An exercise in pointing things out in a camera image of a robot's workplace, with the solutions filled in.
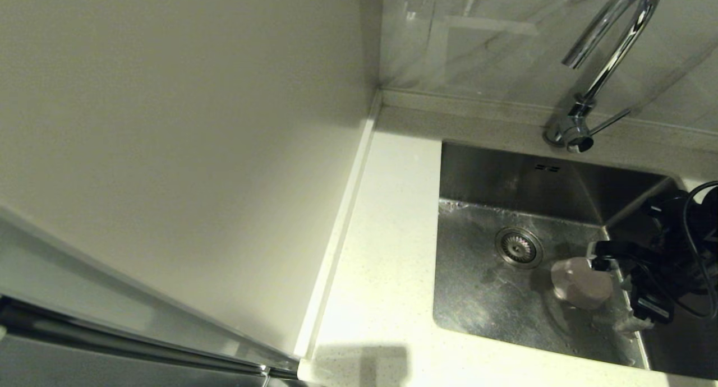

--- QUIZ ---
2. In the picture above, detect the pink bowl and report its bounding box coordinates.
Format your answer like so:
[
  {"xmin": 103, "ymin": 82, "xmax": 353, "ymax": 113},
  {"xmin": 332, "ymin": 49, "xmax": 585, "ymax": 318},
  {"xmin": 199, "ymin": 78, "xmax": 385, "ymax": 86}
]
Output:
[{"xmin": 550, "ymin": 256, "xmax": 614, "ymax": 311}]

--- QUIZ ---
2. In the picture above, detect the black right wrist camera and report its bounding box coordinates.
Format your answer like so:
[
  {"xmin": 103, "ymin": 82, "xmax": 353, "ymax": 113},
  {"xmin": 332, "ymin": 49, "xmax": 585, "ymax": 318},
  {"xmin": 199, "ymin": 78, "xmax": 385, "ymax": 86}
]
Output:
[{"xmin": 641, "ymin": 190, "xmax": 692, "ymax": 222}]

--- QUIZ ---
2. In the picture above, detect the stainless steel appliance door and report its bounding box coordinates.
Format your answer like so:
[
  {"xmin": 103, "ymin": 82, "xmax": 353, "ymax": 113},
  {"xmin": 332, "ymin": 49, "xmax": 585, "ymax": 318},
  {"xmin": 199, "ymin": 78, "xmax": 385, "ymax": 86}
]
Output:
[{"xmin": 0, "ymin": 208, "xmax": 298, "ymax": 387}]

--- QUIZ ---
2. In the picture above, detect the metal sink drain strainer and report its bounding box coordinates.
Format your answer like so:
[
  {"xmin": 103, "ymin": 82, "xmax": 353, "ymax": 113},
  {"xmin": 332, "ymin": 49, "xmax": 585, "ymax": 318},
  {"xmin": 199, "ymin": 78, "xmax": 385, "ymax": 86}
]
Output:
[{"xmin": 495, "ymin": 227, "xmax": 545, "ymax": 270}]

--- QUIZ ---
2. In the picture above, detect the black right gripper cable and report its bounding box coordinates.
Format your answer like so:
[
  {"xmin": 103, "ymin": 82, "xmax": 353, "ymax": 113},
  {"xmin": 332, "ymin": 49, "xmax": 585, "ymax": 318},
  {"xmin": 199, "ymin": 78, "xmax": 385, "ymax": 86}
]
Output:
[{"xmin": 634, "ymin": 179, "xmax": 718, "ymax": 321}]

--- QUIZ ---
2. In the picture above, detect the white trim strip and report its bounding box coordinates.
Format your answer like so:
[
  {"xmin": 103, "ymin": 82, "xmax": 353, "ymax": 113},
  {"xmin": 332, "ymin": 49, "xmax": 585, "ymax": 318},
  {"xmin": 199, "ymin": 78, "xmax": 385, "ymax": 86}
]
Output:
[{"xmin": 294, "ymin": 93, "xmax": 382, "ymax": 358}]

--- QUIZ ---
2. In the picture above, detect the metal appliance door handle bar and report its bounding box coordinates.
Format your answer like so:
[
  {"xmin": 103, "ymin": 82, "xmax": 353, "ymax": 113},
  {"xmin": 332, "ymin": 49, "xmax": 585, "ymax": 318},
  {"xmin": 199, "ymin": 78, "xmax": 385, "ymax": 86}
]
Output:
[{"xmin": 0, "ymin": 300, "xmax": 298, "ymax": 380}]

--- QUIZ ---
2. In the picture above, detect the stainless steel sink basin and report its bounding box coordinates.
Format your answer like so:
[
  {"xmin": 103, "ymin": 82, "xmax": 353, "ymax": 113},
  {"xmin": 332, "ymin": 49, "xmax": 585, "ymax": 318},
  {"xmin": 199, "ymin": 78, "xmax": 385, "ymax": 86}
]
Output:
[{"xmin": 432, "ymin": 140, "xmax": 718, "ymax": 379}]

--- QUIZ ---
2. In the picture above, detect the white tall cabinet side panel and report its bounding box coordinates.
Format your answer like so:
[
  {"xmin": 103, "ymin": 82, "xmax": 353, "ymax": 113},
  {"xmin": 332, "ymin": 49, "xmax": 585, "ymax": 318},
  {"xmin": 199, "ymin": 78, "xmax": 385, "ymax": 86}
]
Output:
[{"xmin": 0, "ymin": 0, "xmax": 382, "ymax": 360}]

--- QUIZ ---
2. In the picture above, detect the chrome gooseneck faucet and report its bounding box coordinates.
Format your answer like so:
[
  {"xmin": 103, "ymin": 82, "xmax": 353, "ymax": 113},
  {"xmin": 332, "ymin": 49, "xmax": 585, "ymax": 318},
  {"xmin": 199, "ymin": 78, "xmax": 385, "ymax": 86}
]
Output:
[{"xmin": 543, "ymin": 0, "xmax": 665, "ymax": 154}]

